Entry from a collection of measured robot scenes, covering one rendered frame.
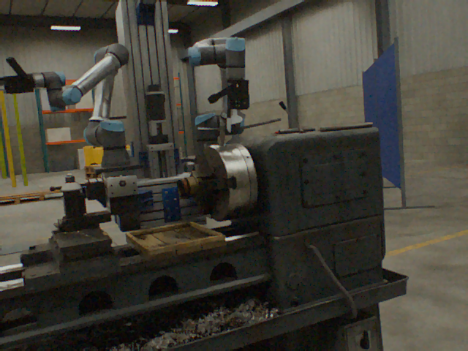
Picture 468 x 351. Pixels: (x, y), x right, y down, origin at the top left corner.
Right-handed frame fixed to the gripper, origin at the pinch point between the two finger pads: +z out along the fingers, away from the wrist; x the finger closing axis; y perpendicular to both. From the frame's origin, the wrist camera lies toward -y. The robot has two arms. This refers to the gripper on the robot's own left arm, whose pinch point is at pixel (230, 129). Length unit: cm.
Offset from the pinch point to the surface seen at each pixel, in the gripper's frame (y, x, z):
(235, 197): 3.9, -13.9, 24.2
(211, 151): -7.6, -2.0, 8.5
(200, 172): -12.1, -3.4, 17.5
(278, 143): 19.5, -6.7, 4.0
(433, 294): 127, 132, 138
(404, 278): 74, 7, 64
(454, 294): 140, 131, 136
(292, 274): 27, -12, 56
